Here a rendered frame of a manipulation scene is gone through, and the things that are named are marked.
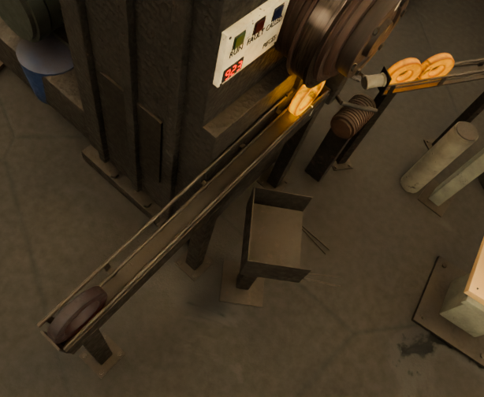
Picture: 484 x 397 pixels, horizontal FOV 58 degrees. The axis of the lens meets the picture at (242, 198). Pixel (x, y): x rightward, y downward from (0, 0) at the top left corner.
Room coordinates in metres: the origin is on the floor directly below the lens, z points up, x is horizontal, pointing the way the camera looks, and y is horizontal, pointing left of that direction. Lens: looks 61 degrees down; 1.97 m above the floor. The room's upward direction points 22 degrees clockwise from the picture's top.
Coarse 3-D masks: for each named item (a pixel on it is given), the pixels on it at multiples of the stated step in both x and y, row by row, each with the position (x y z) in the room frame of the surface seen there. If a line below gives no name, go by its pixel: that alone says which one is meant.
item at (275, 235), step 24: (264, 192) 0.76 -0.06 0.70; (288, 192) 0.78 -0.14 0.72; (264, 216) 0.72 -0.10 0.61; (288, 216) 0.76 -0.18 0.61; (264, 240) 0.64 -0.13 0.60; (288, 240) 0.67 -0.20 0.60; (240, 264) 0.53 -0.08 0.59; (264, 264) 0.51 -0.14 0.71; (288, 264) 0.59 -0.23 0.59; (240, 288) 0.64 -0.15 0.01
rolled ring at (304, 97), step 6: (318, 84) 1.25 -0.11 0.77; (300, 90) 1.14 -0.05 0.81; (306, 90) 1.14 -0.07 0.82; (312, 90) 1.25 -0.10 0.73; (318, 90) 1.25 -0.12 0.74; (294, 96) 1.13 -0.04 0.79; (300, 96) 1.13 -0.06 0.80; (306, 96) 1.14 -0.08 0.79; (312, 96) 1.24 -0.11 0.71; (294, 102) 1.12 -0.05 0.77; (300, 102) 1.12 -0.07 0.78; (306, 102) 1.21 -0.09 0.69; (294, 108) 1.11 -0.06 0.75; (300, 108) 1.17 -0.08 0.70; (306, 108) 1.20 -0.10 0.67; (294, 114) 1.12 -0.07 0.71
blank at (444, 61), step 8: (432, 56) 1.63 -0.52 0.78; (440, 56) 1.63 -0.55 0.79; (448, 56) 1.65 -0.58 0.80; (424, 64) 1.61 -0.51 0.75; (432, 64) 1.60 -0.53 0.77; (440, 64) 1.63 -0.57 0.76; (448, 64) 1.65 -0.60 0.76; (424, 72) 1.60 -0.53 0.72; (432, 72) 1.65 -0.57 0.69; (440, 72) 1.65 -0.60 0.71; (448, 72) 1.67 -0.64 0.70
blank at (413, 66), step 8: (400, 64) 1.53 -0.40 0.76; (408, 64) 1.54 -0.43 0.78; (416, 64) 1.56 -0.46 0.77; (392, 72) 1.51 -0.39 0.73; (400, 72) 1.53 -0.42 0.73; (408, 72) 1.58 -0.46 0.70; (416, 72) 1.58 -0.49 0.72; (392, 80) 1.52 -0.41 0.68; (400, 80) 1.55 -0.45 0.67; (408, 80) 1.57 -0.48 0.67
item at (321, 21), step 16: (320, 0) 1.04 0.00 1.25; (336, 0) 1.03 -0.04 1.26; (320, 16) 1.01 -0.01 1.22; (336, 16) 1.00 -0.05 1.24; (304, 32) 1.00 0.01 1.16; (320, 32) 0.99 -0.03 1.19; (304, 48) 0.99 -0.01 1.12; (320, 48) 0.99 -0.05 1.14; (304, 64) 0.98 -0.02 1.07; (304, 80) 0.99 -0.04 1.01
